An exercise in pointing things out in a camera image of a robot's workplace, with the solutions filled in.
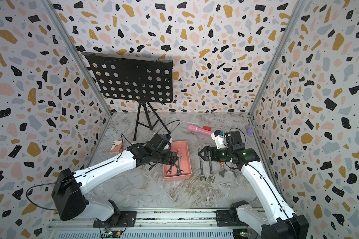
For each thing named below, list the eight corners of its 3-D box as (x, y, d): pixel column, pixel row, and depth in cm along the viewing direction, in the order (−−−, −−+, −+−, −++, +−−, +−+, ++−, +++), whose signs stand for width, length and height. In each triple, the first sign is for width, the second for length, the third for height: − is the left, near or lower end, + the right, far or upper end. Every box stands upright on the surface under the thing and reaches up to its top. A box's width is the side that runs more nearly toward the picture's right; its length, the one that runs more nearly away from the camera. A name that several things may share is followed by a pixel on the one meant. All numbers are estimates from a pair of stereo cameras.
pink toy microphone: (187, 130, 114) (187, 127, 111) (189, 127, 116) (189, 124, 113) (212, 136, 110) (212, 134, 108) (213, 133, 112) (213, 130, 110)
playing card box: (110, 152, 101) (109, 150, 99) (114, 142, 106) (113, 140, 104) (122, 152, 101) (120, 150, 99) (125, 142, 106) (124, 140, 104)
